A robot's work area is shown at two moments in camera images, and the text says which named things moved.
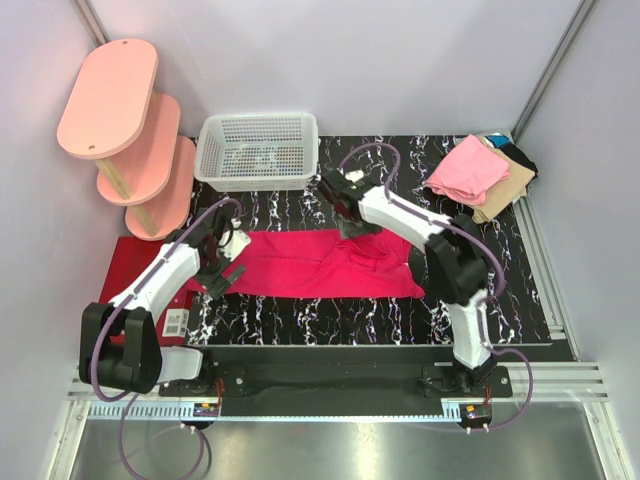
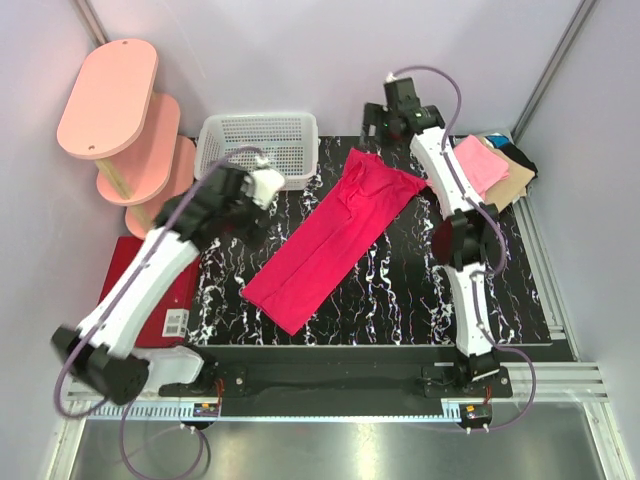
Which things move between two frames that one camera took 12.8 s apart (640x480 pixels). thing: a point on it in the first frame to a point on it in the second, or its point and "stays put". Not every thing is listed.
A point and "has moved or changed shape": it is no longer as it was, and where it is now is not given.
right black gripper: x=349 y=232 to x=372 y=114
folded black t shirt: x=515 y=153 stays put
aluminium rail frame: x=561 y=382 stays put
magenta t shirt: x=320 y=263 has moved or changed shape
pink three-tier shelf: x=114 y=114 stays put
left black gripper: x=216 y=283 to x=252 y=233
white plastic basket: x=258 y=152 stays put
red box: x=123 y=255 stays put
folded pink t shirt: x=467 y=172 stays put
